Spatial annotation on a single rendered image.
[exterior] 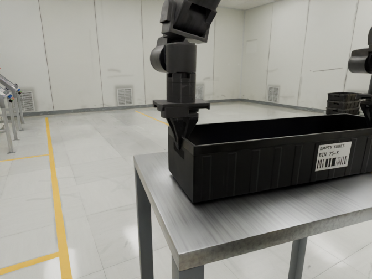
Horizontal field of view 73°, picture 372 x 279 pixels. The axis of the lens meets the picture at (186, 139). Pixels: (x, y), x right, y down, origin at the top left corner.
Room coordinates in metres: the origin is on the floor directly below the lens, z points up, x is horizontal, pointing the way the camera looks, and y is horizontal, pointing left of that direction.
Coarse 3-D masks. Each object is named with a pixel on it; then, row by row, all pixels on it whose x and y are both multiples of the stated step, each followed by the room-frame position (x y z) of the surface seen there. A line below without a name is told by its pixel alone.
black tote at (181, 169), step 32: (224, 128) 0.62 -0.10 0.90; (256, 128) 0.66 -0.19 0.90; (288, 128) 0.69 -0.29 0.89; (320, 128) 0.73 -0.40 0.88; (352, 128) 0.74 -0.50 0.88; (192, 160) 0.42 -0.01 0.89; (224, 160) 0.44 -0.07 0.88; (256, 160) 0.46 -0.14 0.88; (288, 160) 0.49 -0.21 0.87; (320, 160) 0.52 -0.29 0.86; (352, 160) 0.55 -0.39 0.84; (192, 192) 0.42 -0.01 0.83; (224, 192) 0.44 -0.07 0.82
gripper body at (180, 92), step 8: (192, 72) 0.50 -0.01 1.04; (168, 80) 0.48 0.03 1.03; (176, 80) 0.47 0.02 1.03; (184, 80) 0.47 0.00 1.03; (192, 80) 0.48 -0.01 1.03; (168, 88) 0.48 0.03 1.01; (176, 88) 0.47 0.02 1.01; (184, 88) 0.47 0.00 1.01; (192, 88) 0.48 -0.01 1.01; (168, 96) 0.48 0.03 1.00; (176, 96) 0.47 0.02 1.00; (184, 96) 0.47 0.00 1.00; (192, 96) 0.48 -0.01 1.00; (160, 104) 0.45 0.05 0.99; (168, 104) 0.45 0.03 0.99; (176, 104) 0.46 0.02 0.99; (184, 104) 0.47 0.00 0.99; (192, 104) 0.47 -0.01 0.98; (200, 104) 0.48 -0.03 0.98; (208, 104) 0.48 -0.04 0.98
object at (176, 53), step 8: (176, 40) 0.51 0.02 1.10; (184, 40) 0.48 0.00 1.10; (168, 48) 0.48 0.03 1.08; (176, 48) 0.47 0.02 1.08; (184, 48) 0.47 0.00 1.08; (192, 48) 0.47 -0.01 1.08; (168, 56) 0.48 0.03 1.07; (176, 56) 0.47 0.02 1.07; (184, 56) 0.47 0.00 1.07; (192, 56) 0.48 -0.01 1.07; (168, 64) 0.48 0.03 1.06; (176, 64) 0.47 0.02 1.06; (184, 64) 0.47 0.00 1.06; (192, 64) 0.48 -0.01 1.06; (176, 72) 0.47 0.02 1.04; (184, 72) 0.48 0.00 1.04
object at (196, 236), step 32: (160, 160) 0.67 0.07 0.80; (160, 192) 0.48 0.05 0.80; (256, 192) 0.48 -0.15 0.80; (288, 192) 0.48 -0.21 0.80; (320, 192) 0.48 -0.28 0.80; (352, 192) 0.48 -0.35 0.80; (160, 224) 0.40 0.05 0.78; (192, 224) 0.36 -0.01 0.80; (224, 224) 0.36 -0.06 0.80; (256, 224) 0.36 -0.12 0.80; (288, 224) 0.36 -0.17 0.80; (320, 224) 0.38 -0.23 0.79; (352, 224) 0.40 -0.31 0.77; (192, 256) 0.30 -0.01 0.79; (224, 256) 0.32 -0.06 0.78
